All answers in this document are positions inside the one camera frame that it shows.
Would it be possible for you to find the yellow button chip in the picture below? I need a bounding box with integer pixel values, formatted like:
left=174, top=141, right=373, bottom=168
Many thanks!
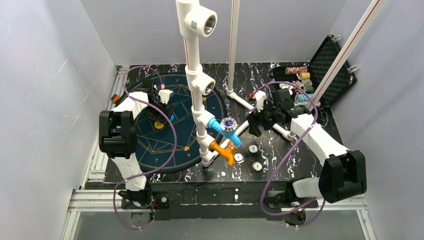
left=154, top=121, right=165, bottom=130

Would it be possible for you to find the light blue 10 chip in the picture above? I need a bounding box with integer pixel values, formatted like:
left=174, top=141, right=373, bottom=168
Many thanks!
left=248, top=144, right=259, bottom=154

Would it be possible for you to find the grey white poker chip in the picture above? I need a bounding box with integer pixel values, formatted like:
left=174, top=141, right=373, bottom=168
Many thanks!
left=252, top=161, right=263, bottom=172

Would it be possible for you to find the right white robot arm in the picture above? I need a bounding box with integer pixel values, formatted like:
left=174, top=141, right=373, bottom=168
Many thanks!
left=247, top=88, right=367, bottom=203

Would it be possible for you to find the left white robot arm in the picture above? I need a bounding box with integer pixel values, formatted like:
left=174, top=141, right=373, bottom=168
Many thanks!
left=98, top=80, right=174, bottom=192

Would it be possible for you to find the light blue chip row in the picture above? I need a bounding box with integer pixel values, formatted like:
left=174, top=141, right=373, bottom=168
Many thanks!
left=294, top=93, right=314, bottom=102

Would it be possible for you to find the loose white chips pile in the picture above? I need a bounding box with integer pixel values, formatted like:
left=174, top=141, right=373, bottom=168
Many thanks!
left=278, top=81, right=303, bottom=97

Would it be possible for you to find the blue pipe valve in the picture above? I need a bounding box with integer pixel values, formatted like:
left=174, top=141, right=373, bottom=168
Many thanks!
left=207, top=117, right=242, bottom=148

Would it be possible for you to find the green pink chip row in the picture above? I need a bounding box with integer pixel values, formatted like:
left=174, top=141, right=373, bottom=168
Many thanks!
left=294, top=101, right=321, bottom=109

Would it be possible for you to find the dark blue 5 chip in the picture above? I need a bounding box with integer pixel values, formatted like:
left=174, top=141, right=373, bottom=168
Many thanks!
left=234, top=153, right=245, bottom=164

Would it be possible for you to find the black chip case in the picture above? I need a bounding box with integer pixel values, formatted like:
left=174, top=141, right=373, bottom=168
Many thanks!
left=270, top=34, right=358, bottom=107

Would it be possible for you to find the green chip stack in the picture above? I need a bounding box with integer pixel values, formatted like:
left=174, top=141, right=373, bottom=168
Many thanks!
left=301, top=79, right=315, bottom=94

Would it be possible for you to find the orange pipe valve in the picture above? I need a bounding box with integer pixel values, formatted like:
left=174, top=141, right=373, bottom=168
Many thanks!
left=209, top=140, right=238, bottom=167

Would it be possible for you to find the round blue poker mat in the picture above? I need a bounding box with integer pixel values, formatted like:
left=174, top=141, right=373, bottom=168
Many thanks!
left=130, top=73, right=227, bottom=174

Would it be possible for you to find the red chip row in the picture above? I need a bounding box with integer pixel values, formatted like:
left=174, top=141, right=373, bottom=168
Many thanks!
left=284, top=66, right=308, bottom=75

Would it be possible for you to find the yellow chip stack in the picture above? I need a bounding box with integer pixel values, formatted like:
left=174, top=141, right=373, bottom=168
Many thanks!
left=298, top=72, right=311, bottom=80

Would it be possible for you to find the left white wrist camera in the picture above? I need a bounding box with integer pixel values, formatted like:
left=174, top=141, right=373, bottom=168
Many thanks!
left=158, top=89, right=174, bottom=105

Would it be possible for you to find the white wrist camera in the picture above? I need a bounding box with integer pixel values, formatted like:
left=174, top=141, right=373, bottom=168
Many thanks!
left=253, top=90, right=267, bottom=113
left=158, top=89, right=174, bottom=105

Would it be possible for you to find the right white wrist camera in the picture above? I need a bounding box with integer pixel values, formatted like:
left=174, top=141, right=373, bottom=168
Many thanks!
left=253, top=90, right=267, bottom=113

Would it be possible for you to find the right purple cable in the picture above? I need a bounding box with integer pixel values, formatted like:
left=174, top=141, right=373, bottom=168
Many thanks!
left=253, top=81, right=327, bottom=228

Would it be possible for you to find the purple cable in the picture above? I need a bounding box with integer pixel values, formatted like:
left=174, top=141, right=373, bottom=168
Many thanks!
left=253, top=81, right=327, bottom=228
left=112, top=65, right=178, bottom=231

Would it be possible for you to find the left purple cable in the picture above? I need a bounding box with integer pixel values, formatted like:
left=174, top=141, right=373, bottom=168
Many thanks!
left=112, top=65, right=178, bottom=231

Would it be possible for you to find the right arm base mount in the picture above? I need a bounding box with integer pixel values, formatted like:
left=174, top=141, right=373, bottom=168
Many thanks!
left=264, top=190, right=318, bottom=227

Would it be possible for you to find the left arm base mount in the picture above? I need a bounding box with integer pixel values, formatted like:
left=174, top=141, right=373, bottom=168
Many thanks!
left=118, top=190, right=170, bottom=210

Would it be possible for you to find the white PVC pipe frame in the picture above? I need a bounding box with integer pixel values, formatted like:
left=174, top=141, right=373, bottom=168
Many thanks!
left=175, top=0, right=385, bottom=167

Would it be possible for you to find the aluminium frame rail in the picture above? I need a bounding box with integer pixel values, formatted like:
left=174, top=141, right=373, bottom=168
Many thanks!
left=63, top=64, right=376, bottom=240

